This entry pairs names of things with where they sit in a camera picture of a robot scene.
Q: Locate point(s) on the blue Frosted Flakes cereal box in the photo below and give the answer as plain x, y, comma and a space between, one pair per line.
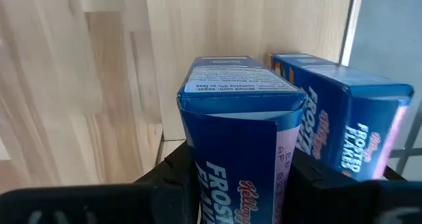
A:
230, 145
333, 95

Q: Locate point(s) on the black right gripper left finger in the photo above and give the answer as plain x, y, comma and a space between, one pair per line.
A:
99, 204

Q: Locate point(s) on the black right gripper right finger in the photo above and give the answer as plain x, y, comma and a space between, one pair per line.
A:
329, 201

